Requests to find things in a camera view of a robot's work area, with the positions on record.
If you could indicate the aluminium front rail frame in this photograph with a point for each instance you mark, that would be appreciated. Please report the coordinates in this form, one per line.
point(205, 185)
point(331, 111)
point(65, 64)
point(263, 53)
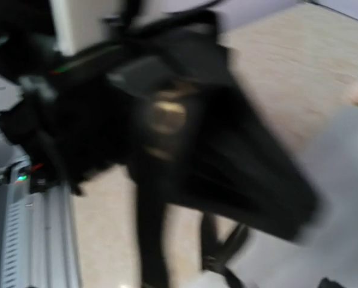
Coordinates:
point(38, 246)

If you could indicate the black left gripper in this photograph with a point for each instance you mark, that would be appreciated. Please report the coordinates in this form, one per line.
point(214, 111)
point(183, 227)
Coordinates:
point(184, 128)

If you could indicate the white wrapping paper sheet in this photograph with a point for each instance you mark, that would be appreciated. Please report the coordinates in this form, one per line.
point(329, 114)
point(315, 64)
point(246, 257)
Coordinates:
point(329, 247)

